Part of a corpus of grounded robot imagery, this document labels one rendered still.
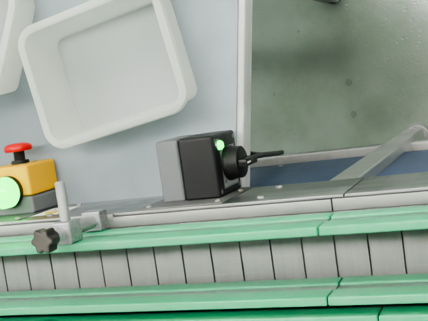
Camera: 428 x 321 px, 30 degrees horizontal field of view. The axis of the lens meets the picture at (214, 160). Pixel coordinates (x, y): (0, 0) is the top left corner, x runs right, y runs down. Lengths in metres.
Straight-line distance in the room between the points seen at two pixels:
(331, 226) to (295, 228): 0.04
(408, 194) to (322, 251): 0.12
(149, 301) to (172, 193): 0.16
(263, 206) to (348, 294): 0.16
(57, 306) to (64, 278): 0.09
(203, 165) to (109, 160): 0.20
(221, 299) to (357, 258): 0.16
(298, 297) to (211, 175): 0.22
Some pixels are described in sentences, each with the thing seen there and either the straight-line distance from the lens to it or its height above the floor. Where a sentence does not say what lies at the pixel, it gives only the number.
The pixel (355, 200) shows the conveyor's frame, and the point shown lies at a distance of 0.90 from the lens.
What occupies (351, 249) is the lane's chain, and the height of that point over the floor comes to 0.88.
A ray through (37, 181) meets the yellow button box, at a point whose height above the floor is 0.80.
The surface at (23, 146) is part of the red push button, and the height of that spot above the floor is 0.80.
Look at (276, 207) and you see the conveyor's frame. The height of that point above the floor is 0.88.
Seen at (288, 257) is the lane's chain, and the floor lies 0.88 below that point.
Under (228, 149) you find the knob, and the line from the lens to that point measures 1.01.
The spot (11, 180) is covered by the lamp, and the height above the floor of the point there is 0.84.
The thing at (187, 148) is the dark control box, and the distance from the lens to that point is 1.00.
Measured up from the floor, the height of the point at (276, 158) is 0.25.
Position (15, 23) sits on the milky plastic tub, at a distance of 1.16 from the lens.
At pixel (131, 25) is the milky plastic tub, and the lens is 1.12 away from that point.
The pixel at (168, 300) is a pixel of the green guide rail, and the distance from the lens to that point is 0.92.
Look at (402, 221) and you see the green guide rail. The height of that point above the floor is 0.96.
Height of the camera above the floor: 1.75
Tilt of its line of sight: 67 degrees down
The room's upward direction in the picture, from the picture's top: 110 degrees counter-clockwise
